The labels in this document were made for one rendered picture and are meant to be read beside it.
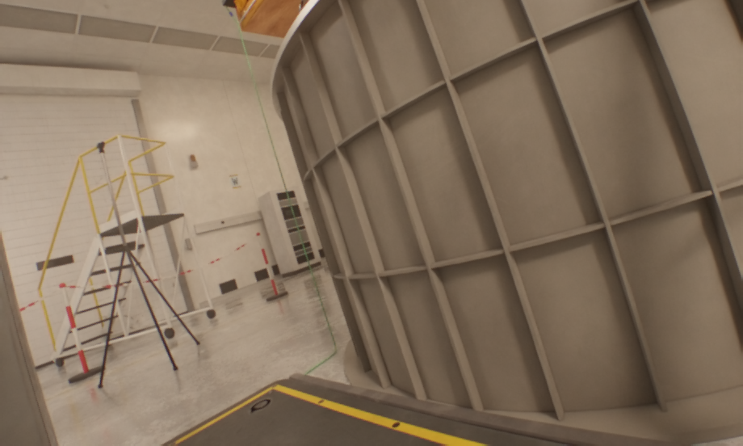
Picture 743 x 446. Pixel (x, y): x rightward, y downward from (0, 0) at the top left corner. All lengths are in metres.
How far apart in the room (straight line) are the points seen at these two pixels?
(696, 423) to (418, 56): 0.89
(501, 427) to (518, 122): 0.56
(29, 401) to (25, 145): 8.13
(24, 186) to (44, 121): 1.26
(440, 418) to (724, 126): 0.72
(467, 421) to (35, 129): 8.49
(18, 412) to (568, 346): 0.81
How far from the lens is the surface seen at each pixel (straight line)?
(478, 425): 0.41
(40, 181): 8.27
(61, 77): 8.83
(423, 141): 0.83
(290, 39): 1.16
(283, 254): 8.49
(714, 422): 0.87
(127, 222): 5.24
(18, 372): 0.42
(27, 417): 0.42
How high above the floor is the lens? 0.54
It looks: 3 degrees up
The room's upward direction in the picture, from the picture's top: 18 degrees counter-clockwise
